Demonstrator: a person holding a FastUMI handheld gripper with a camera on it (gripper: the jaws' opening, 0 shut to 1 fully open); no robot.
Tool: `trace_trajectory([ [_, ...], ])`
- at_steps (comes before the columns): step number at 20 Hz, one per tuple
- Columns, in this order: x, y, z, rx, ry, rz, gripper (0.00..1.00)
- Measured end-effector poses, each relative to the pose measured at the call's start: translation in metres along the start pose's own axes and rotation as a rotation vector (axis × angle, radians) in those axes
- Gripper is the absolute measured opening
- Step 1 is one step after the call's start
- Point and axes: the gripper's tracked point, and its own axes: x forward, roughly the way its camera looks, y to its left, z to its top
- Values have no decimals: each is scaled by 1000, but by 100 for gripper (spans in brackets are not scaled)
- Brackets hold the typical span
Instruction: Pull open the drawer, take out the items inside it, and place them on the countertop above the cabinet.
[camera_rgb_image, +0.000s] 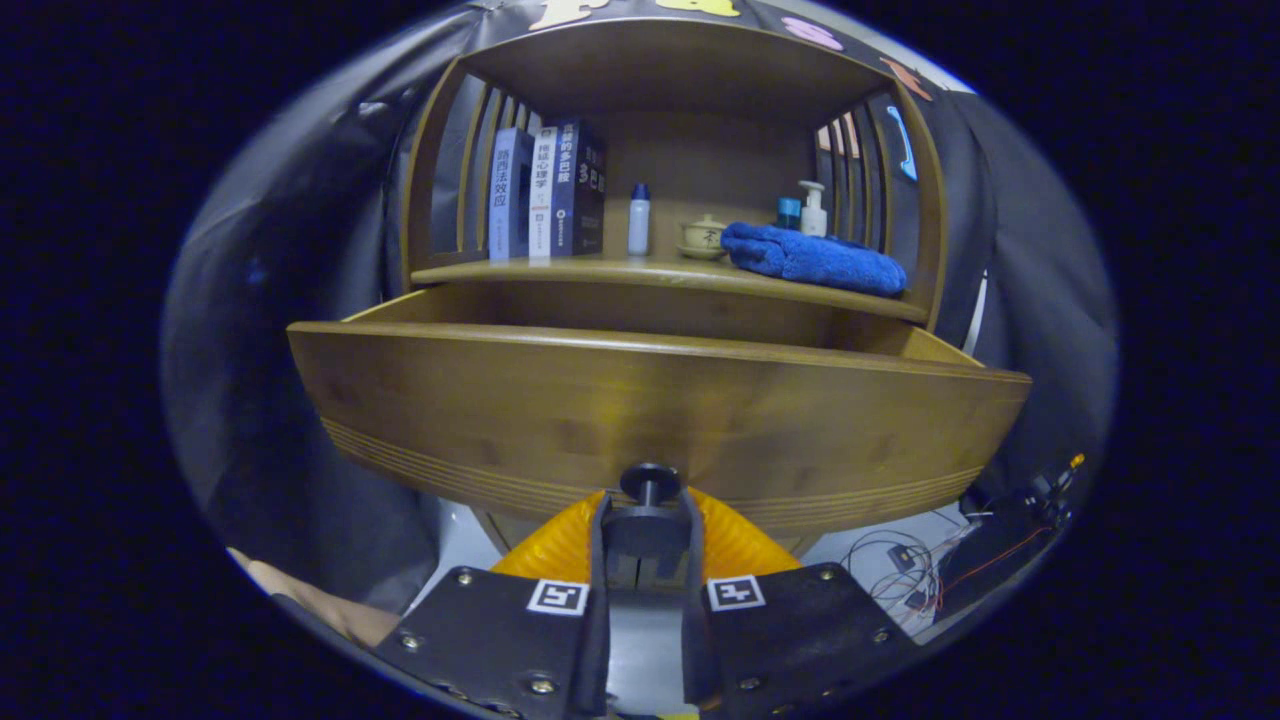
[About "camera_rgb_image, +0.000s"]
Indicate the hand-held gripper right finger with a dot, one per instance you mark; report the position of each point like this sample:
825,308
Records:
695,620

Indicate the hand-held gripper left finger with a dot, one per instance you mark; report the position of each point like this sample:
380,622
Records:
598,620

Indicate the black drawer knob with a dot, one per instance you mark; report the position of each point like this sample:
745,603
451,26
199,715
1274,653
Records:
648,530

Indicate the wooden drawer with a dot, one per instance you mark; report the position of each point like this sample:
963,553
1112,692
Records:
650,400

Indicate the wooden cabinet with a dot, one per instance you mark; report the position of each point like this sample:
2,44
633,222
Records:
700,160

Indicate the folded blue towel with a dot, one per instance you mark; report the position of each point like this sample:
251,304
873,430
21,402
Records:
810,258

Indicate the lidded ceramic teacup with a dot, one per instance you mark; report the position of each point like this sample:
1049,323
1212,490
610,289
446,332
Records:
703,238

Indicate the white bottle blue cap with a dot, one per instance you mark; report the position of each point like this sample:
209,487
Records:
639,225

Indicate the orange tipped tool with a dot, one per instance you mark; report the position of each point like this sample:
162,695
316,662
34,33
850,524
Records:
1075,462

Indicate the teal bottle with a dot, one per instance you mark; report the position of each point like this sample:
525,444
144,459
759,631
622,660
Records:
788,213

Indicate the white pump bottle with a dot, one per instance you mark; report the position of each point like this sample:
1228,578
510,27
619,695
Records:
814,218

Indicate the white book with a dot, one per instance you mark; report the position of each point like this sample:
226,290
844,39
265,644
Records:
542,195

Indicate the dark blue book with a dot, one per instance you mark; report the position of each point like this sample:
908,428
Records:
582,190

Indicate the light blue book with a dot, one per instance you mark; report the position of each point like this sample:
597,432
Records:
508,195

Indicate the black backdrop cloth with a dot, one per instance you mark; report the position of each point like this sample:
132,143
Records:
280,300

